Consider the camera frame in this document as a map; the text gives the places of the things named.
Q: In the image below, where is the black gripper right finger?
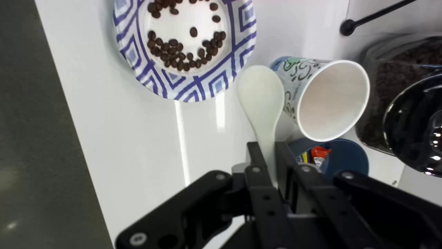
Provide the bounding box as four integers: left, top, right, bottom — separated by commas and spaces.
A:
275, 143, 384, 249

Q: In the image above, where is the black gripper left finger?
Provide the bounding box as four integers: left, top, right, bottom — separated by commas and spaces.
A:
245, 143, 294, 249

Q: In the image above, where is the white plastic spoon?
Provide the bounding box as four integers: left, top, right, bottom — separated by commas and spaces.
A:
236, 65, 285, 187

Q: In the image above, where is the patterned paper cup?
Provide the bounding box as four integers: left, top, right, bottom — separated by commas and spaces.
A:
271, 57, 370, 143

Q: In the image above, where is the blue bowl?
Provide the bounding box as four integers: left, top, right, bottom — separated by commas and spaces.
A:
289, 138, 369, 179

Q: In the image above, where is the glass coffee bean jar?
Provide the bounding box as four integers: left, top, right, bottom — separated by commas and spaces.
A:
356, 33, 442, 177

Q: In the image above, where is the black power cable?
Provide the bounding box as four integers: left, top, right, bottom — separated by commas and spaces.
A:
338, 0, 419, 37

